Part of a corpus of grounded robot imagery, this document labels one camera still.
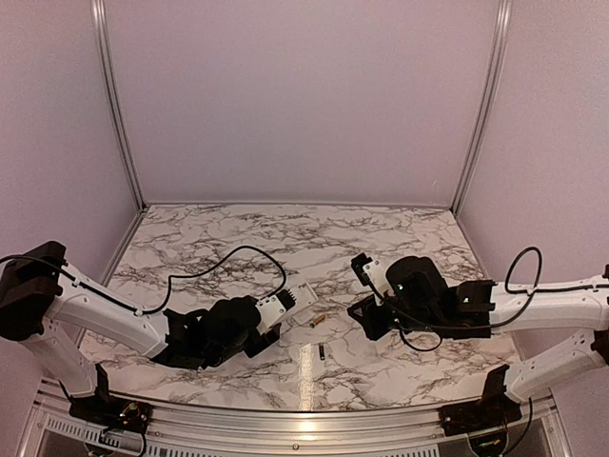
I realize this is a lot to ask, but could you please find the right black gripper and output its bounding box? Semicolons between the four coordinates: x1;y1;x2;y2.
347;293;441;341

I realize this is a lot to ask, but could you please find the white battery cover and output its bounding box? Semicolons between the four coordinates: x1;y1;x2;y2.
287;310;310;326

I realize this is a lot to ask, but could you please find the white remote control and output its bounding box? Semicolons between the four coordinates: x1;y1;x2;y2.
285;282;318;313

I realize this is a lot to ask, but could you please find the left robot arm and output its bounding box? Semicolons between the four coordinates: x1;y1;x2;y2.
1;242;296;424

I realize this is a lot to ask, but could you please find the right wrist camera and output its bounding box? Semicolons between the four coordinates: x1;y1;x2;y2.
350;253;392;306

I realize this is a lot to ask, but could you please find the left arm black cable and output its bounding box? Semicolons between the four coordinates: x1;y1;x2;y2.
161;245;288;315

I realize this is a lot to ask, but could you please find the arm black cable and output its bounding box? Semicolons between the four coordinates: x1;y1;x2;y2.
399;246;609;352
161;245;288;315

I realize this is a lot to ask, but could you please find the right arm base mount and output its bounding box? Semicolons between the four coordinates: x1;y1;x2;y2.
439;399;522;436

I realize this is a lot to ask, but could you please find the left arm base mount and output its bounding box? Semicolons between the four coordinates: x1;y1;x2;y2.
69;396;152;434

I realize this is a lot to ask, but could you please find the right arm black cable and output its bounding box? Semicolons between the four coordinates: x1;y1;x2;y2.
399;246;609;352

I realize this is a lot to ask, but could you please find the front aluminium rail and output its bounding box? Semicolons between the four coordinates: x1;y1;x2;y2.
17;379;572;456

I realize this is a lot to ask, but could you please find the right aluminium frame post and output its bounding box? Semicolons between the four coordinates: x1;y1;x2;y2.
450;0;513;218

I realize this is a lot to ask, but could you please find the aluminium frame post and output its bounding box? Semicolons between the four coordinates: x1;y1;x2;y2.
90;0;147;212
450;0;513;218

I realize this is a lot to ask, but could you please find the left aluminium frame post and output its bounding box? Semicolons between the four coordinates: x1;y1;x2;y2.
90;0;147;212

